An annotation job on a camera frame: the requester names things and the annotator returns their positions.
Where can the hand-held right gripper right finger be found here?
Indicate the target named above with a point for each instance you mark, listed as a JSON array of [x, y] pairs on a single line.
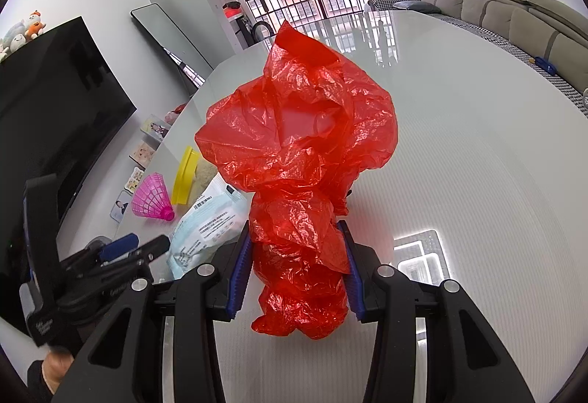
[[351, 279]]

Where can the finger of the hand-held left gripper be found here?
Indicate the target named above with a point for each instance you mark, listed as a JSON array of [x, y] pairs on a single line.
[[147, 249], [119, 244]]

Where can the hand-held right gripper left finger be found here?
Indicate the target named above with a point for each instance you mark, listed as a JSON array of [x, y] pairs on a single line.
[[241, 279]]

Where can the red plastic bag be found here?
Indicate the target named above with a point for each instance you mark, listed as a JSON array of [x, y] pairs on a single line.
[[298, 132]]

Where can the person's left forearm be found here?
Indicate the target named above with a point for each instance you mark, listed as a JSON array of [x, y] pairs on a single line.
[[36, 384]]

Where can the person's left hand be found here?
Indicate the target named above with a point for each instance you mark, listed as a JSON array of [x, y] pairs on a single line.
[[56, 367]]

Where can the cartoon photo card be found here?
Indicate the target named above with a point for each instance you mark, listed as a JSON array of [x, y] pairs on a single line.
[[134, 180], [120, 205], [144, 153], [154, 127]]

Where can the pink plastic shuttlecock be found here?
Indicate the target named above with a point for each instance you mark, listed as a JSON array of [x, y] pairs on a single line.
[[149, 198]]

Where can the pale blue wet wipes pack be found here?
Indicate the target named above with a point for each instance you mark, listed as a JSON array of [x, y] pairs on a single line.
[[206, 228]]

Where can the yellow plastic lid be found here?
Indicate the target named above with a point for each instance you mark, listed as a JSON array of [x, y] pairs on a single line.
[[183, 178]]

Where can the beige sponge block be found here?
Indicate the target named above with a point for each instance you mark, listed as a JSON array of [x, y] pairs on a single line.
[[204, 175]]

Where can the red soft item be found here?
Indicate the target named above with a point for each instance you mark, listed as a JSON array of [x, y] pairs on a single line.
[[177, 112]]

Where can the black flat television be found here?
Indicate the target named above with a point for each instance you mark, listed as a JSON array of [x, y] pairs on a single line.
[[55, 109]]

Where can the leaning floor mirror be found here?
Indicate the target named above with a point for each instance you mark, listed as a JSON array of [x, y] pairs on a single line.
[[165, 35]]

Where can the white plush toy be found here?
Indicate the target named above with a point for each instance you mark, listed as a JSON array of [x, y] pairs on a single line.
[[14, 39]]

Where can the orange plush toy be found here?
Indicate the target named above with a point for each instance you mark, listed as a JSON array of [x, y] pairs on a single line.
[[34, 24]]

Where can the black wheel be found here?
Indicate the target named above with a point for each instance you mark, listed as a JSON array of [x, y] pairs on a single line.
[[259, 31]]

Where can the checked sofa cover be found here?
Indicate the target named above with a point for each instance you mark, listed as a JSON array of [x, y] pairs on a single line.
[[505, 46]]

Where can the checked blanket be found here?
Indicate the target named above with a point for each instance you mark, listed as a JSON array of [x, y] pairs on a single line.
[[390, 1]]

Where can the small blue object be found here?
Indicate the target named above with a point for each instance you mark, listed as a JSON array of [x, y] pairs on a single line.
[[545, 64]]

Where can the grey fabric sofa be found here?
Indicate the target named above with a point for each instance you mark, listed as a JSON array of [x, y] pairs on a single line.
[[505, 12]]

